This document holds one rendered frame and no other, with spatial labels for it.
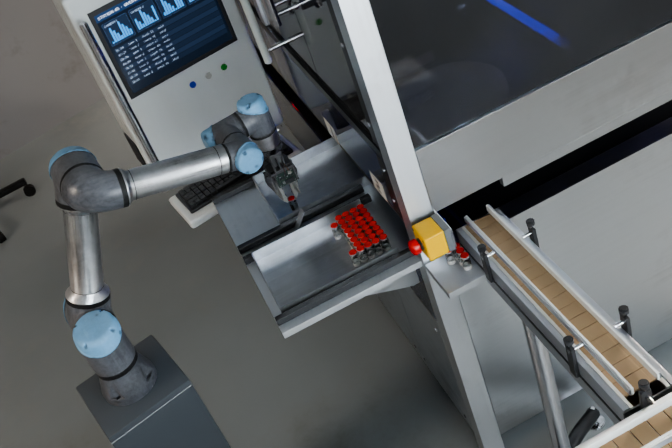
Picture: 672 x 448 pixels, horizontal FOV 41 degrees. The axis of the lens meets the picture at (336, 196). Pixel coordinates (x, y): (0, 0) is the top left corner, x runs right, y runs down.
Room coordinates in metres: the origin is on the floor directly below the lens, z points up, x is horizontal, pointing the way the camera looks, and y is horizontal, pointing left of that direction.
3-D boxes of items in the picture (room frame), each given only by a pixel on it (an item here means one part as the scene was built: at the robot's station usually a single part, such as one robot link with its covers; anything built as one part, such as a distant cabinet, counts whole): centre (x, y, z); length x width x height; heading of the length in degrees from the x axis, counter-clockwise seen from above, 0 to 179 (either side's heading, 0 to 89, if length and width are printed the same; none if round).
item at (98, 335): (1.78, 0.70, 0.96); 0.13 x 0.12 x 0.14; 17
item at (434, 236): (1.65, -0.18, 0.99); 0.08 x 0.07 x 0.07; 100
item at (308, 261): (1.86, 0.09, 0.90); 0.34 x 0.26 x 0.04; 99
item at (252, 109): (2.09, 0.13, 1.24); 0.09 x 0.08 x 0.11; 107
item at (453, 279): (1.64, -0.23, 0.87); 0.14 x 0.13 x 0.02; 100
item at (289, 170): (2.08, 0.12, 1.08); 0.09 x 0.08 x 0.12; 10
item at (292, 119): (2.74, 0.03, 0.73); 1.98 x 0.01 x 0.25; 10
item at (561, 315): (1.39, -0.37, 0.92); 0.69 x 0.15 x 0.16; 10
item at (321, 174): (2.21, 0.03, 0.90); 0.34 x 0.26 x 0.04; 100
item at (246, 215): (2.03, 0.07, 0.87); 0.70 x 0.48 x 0.02; 10
